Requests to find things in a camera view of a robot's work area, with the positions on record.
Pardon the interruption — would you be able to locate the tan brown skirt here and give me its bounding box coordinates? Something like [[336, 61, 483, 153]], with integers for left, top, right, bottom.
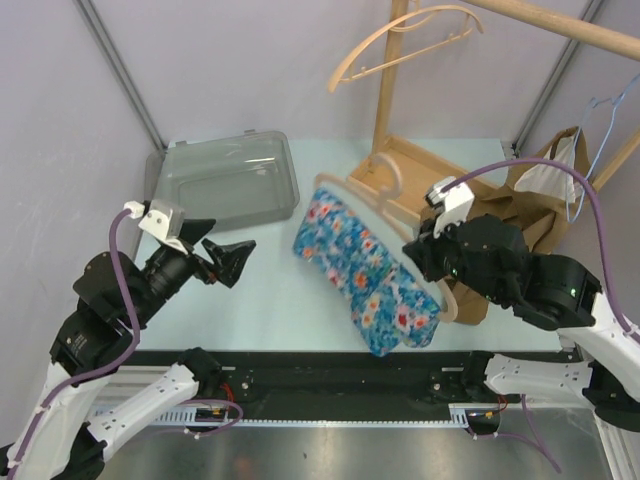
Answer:
[[419, 127, 599, 325]]

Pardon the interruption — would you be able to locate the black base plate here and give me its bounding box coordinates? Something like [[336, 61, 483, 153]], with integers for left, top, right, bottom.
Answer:
[[119, 348, 586, 421]]

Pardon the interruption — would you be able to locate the wooden hanger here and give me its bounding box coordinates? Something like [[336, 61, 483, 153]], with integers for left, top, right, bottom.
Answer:
[[314, 153, 459, 323], [327, 4, 485, 93]]

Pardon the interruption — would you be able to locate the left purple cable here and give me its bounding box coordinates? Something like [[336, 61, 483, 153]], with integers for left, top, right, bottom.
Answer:
[[7, 209, 141, 469]]

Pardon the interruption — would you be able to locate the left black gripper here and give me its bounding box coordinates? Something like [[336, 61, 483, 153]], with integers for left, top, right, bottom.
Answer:
[[129, 217, 256, 324]]

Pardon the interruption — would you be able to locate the blue floral cloth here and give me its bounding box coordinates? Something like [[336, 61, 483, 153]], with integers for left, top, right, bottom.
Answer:
[[292, 187, 441, 357]]

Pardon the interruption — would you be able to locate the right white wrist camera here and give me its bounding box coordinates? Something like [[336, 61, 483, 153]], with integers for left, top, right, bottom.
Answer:
[[425, 176, 475, 238]]

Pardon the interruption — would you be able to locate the light blue wire hanger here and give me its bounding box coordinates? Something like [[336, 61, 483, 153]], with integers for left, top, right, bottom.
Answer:
[[564, 74, 640, 224]]

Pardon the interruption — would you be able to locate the white slotted cable duct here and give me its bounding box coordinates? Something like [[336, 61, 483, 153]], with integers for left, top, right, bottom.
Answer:
[[99, 403, 474, 429]]

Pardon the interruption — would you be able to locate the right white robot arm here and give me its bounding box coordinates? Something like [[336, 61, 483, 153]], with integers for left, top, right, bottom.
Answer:
[[403, 215, 639, 432]]

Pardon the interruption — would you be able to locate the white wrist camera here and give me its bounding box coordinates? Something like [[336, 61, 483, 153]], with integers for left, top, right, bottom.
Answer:
[[124, 199, 189, 254], [425, 176, 475, 238]]

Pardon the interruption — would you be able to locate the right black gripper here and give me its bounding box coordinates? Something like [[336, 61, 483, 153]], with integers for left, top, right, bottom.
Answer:
[[404, 209, 507, 304]]

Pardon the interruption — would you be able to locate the wooden clothes rack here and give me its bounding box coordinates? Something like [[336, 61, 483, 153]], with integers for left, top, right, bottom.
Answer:
[[349, 1, 639, 223]]

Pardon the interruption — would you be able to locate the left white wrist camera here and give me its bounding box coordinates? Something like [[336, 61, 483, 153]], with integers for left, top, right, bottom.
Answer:
[[124, 199, 189, 254]]

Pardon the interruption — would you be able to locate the grey plastic tray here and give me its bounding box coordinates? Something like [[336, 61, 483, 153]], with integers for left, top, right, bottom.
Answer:
[[144, 131, 300, 231]]

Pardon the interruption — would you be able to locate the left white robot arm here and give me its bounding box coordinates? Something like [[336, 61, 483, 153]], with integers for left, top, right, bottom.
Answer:
[[1, 211, 256, 479]]

